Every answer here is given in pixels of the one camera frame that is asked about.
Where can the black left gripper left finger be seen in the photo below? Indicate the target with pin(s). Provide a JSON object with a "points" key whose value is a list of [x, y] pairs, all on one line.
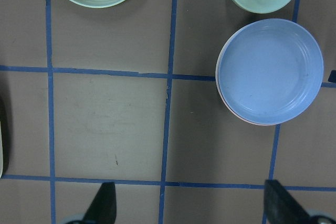
{"points": [[103, 207]]}

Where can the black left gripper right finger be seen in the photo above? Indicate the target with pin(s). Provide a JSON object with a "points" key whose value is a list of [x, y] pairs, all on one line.
{"points": [[281, 207]]}

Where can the pink plate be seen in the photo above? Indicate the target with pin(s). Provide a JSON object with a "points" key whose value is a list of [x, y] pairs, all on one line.
{"points": [[227, 105]]}

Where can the blue plate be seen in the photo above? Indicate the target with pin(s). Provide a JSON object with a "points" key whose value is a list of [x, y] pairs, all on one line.
{"points": [[270, 71]]}

